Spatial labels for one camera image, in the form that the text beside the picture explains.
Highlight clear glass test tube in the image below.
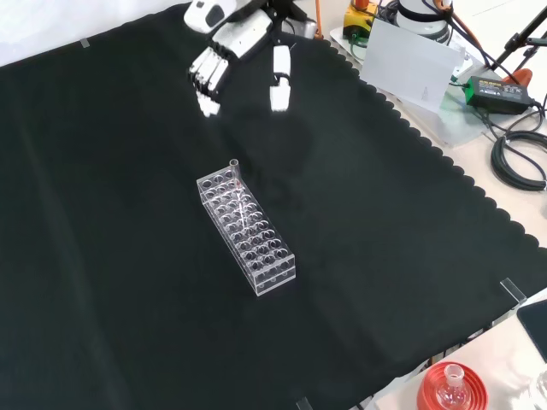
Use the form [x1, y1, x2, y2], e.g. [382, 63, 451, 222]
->
[228, 158, 251, 234]

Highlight black power adapter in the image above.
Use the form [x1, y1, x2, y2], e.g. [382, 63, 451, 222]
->
[464, 75, 541, 116]

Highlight yellow stop button box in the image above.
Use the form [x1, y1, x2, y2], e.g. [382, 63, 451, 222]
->
[344, 0, 380, 40]

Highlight clear acrylic test tube rack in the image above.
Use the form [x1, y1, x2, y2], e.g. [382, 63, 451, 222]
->
[196, 168, 297, 298]

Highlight black scalloped bench cloth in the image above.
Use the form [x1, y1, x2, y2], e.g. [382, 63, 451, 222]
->
[0, 0, 547, 410]

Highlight black tripod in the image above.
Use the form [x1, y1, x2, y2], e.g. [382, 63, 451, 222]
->
[491, 0, 547, 83]

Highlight green cable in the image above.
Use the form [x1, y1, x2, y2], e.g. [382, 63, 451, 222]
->
[348, 32, 367, 59]

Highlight clear glass vessel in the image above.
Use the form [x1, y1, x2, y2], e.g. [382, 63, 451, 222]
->
[528, 370, 547, 410]

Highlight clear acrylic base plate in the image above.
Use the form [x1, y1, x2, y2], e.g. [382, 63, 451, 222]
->
[328, 25, 506, 149]

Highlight red ring flask stand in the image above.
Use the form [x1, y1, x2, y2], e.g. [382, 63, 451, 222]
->
[415, 361, 489, 410]

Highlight coiled black cable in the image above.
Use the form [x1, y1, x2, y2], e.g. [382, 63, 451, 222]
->
[490, 131, 547, 191]

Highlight pale white board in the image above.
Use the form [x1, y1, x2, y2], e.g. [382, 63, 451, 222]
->
[361, 17, 467, 114]

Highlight dark tablet screen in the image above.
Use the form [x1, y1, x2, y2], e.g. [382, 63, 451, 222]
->
[515, 298, 547, 365]

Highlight clear round-bottom flask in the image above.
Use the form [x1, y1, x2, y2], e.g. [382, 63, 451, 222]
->
[435, 364, 470, 410]

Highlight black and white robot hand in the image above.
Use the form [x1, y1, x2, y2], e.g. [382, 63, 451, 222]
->
[183, 0, 293, 118]

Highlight orange cable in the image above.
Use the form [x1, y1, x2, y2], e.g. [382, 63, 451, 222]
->
[446, 6, 486, 59]

